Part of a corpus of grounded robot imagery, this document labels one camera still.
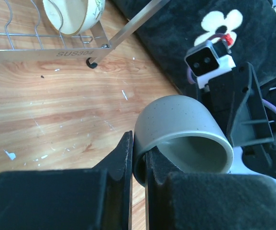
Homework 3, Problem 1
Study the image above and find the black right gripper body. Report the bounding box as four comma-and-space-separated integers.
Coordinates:
195, 62, 276, 179

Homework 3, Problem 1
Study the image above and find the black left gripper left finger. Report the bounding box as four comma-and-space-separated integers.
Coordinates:
0, 131, 133, 230

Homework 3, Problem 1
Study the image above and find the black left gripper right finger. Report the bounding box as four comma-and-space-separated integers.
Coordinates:
145, 148, 276, 230

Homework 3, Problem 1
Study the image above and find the small grey cup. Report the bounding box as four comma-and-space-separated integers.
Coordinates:
133, 95, 234, 185

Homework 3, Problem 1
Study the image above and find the steel wire dish rack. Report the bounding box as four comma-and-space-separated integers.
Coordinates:
0, 0, 166, 69

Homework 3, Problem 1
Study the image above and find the cream bowl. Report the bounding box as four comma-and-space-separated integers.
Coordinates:
42, 0, 106, 36

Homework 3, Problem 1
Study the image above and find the black flower blanket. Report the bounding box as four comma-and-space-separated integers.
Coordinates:
111, 0, 276, 96

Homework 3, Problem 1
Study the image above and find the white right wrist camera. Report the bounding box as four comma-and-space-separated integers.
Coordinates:
184, 33, 236, 89

